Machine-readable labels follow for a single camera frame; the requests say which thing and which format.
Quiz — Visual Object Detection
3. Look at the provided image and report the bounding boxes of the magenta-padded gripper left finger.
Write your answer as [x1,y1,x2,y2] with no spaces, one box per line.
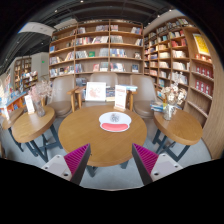
[41,143,92,186]

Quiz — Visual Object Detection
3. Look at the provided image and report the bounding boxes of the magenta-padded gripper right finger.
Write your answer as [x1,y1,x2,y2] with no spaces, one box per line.
[131,143,184,186]

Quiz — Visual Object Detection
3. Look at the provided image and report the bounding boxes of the transparent computer mouse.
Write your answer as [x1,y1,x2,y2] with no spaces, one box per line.
[109,112,121,124]

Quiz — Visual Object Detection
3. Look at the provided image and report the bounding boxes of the white mouse pad red rest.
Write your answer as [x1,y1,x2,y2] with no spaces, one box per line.
[98,111,132,133]

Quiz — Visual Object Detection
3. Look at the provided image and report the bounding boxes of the round wooden side table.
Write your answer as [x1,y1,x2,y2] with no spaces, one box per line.
[152,108,204,163]
[11,105,63,164]
[1,107,26,153]

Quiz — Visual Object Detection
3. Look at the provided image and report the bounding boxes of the glass vase pale dried flowers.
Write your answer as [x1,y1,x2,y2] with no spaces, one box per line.
[160,81,188,122]

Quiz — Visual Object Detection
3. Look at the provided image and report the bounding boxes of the glass vase pink dried flowers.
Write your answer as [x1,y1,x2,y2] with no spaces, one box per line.
[28,79,54,118]

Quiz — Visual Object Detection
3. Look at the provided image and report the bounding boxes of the stack of colourful books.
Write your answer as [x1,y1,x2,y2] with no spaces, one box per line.
[149,99,165,113]

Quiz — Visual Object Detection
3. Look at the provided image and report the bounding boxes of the small white table sign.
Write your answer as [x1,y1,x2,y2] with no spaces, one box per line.
[23,94,36,115]

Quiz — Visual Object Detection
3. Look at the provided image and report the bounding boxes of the beige armchair wooden arms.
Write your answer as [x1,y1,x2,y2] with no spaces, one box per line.
[46,75,79,118]
[129,73,158,119]
[81,72,119,108]

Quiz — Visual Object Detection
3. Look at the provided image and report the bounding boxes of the white sign on wooden base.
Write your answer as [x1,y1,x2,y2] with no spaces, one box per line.
[113,84,128,113]

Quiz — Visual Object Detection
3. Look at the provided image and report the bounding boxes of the white framed red print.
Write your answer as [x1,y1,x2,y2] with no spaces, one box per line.
[84,81,107,102]

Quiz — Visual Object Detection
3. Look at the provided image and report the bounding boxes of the light blue book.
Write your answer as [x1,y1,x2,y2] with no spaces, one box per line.
[117,84,138,92]

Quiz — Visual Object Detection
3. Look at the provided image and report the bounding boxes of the dark cover book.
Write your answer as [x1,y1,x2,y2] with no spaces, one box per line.
[105,87,116,102]

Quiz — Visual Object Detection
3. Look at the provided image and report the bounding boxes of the distant wooden bookshelf unit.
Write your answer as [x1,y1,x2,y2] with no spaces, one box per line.
[13,56,39,91]

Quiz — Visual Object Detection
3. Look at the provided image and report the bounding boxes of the tall wooden bookshelf yellow poster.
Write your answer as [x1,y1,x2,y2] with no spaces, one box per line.
[142,14,218,121]

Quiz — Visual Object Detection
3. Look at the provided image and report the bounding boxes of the hanging white ceiling sign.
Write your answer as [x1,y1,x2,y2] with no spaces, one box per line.
[18,21,54,37]

